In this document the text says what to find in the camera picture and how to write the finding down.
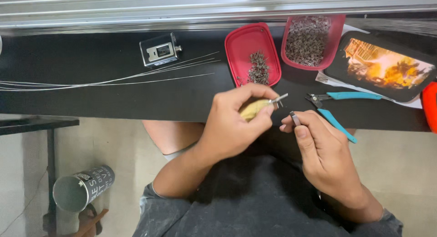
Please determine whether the black smartphone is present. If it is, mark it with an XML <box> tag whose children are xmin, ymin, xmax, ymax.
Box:
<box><xmin>323</xmin><ymin>30</ymin><xmax>437</xmax><ymax>103</ymax></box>

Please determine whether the thin metal wire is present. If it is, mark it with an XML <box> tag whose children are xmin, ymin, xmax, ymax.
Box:
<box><xmin>0</xmin><ymin>60</ymin><xmax>222</xmax><ymax>90</ymax></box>
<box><xmin>0</xmin><ymin>51</ymin><xmax>220</xmax><ymax>87</ymax></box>
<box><xmin>0</xmin><ymin>73</ymin><xmax>215</xmax><ymax>92</ymax></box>
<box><xmin>0</xmin><ymin>58</ymin><xmax>216</xmax><ymax>88</ymax></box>

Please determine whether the black side table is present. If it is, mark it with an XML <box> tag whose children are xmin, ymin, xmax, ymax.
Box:
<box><xmin>0</xmin><ymin>116</ymin><xmax>80</xmax><ymax>237</ymax></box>

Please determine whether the small pile of wire coils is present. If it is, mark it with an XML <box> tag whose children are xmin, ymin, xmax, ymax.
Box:
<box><xmin>246</xmin><ymin>50</ymin><xmax>271</xmax><ymax>86</ymax></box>

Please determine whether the small metal rod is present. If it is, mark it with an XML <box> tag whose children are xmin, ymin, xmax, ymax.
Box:
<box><xmin>289</xmin><ymin>111</ymin><xmax>302</xmax><ymax>127</ymax></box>

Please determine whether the red plastic container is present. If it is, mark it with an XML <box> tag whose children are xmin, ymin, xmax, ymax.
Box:
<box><xmin>280</xmin><ymin>14</ymin><xmax>346</xmax><ymax>71</ymax></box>

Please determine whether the gray shirt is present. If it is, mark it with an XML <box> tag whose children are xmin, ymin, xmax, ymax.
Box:
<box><xmin>132</xmin><ymin>126</ymin><xmax>404</xmax><ymax>237</ymax></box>

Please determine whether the large heap of wire coils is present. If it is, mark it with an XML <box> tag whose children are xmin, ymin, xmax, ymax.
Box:
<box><xmin>285</xmin><ymin>15</ymin><xmax>332</xmax><ymax>67</ymax></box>

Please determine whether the person's left hand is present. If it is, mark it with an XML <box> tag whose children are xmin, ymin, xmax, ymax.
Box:
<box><xmin>196</xmin><ymin>83</ymin><xmax>280</xmax><ymax>163</ymax></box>

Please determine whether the person's left leg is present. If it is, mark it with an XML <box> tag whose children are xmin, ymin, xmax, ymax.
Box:
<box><xmin>142</xmin><ymin>120</ymin><xmax>206</xmax><ymax>161</ymax></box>

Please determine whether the aluminium window rail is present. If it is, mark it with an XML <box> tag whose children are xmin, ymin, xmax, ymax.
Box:
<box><xmin>0</xmin><ymin>0</ymin><xmax>437</xmax><ymax>37</ymax></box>

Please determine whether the brown sandal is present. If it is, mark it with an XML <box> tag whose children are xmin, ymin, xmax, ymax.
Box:
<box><xmin>42</xmin><ymin>203</ymin><xmax>104</xmax><ymax>237</ymax></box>

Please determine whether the silver box meter device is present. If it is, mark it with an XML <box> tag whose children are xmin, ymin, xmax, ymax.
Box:
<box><xmin>139</xmin><ymin>32</ymin><xmax>183</xmax><ymax>68</ymax></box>

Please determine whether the person's right hand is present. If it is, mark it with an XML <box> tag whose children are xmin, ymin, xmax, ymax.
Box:
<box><xmin>279</xmin><ymin>110</ymin><xmax>370</xmax><ymax>211</ymax></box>

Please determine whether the black printed tin can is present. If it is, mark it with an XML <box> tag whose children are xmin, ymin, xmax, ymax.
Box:
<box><xmin>53</xmin><ymin>164</ymin><xmax>116</xmax><ymax>213</ymax></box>

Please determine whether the red plastic lid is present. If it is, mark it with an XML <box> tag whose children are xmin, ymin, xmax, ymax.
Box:
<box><xmin>224</xmin><ymin>22</ymin><xmax>282</xmax><ymax>88</ymax></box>

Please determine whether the blue-handled wire cutter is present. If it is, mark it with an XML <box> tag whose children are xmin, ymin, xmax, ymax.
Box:
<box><xmin>305</xmin><ymin>91</ymin><xmax>382</xmax><ymax>144</ymax></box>

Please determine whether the yellow-handled metal coiling tool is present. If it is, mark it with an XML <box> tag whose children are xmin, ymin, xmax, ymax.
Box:
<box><xmin>239</xmin><ymin>93</ymin><xmax>289</xmax><ymax>122</ymax></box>

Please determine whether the orange plastic object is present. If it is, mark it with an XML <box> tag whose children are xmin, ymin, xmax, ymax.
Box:
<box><xmin>421</xmin><ymin>81</ymin><xmax>437</xmax><ymax>134</ymax></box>

